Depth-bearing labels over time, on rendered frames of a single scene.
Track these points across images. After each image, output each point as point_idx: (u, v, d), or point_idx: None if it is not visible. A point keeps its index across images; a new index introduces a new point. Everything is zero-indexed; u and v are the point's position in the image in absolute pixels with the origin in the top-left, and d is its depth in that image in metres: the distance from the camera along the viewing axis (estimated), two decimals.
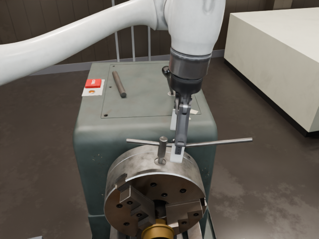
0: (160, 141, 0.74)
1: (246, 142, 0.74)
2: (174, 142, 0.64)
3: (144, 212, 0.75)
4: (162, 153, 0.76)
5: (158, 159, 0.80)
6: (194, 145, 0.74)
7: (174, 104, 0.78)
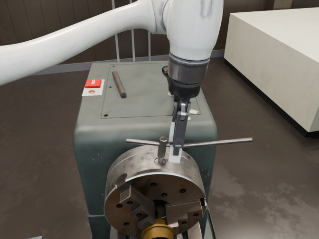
0: (160, 141, 0.74)
1: (246, 142, 0.74)
2: (172, 144, 0.68)
3: (144, 212, 0.75)
4: (162, 153, 0.76)
5: (158, 159, 0.80)
6: (194, 145, 0.74)
7: (172, 117, 0.77)
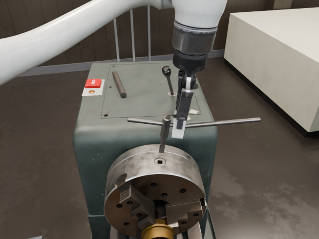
0: (164, 120, 0.70)
1: (253, 122, 0.70)
2: (175, 117, 0.68)
3: (144, 212, 0.75)
4: (165, 133, 0.72)
5: (158, 159, 0.80)
6: (199, 125, 0.71)
7: (176, 106, 0.71)
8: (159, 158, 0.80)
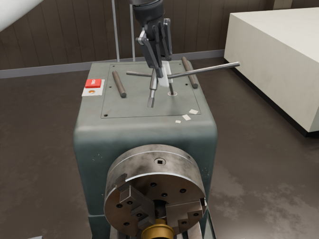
0: (153, 69, 0.80)
1: (233, 67, 0.70)
2: None
3: (144, 212, 0.75)
4: (153, 82, 0.79)
5: (158, 159, 0.80)
6: (182, 73, 0.76)
7: (162, 56, 0.78)
8: (159, 158, 0.80)
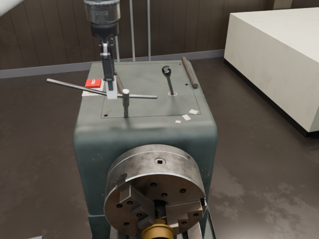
0: (128, 90, 0.87)
1: (52, 82, 0.83)
2: (115, 74, 0.85)
3: (144, 212, 0.75)
4: None
5: (158, 159, 0.80)
6: (98, 90, 0.86)
7: (113, 78, 0.81)
8: (159, 158, 0.80)
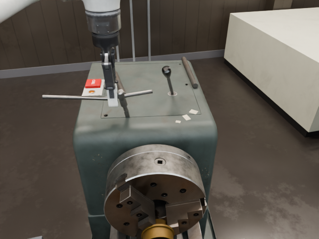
0: (122, 90, 0.87)
1: (48, 98, 0.85)
2: (116, 82, 0.87)
3: (144, 212, 0.75)
4: None
5: (158, 159, 0.80)
6: (94, 96, 0.87)
7: (114, 87, 0.83)
8: (159, 158, 0.80)
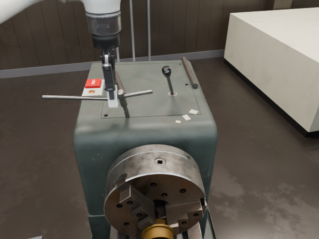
0: (122, 90, 0.87)
1: (48, 98, 0.85)
2: (116, 83, 0.87)
3: (144, 212, 0.75)
4: None
5: (158, 159, 0.80)
6: (94, 96, 0.87)
7: (114, 88, 0.83)
8: (159, 158, 0.80)
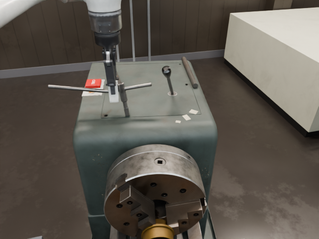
0: (123, 83, 0.91)
1: (53, 88, 0.90)
2: (117, 78, 0.91)
3: (144, 212, 0.75)
4: None
5: (158, 159, 0.80)
6: (96, 89, 0.92)
7: (115, 83, 0.87)
8: (159, 158, 0.80)
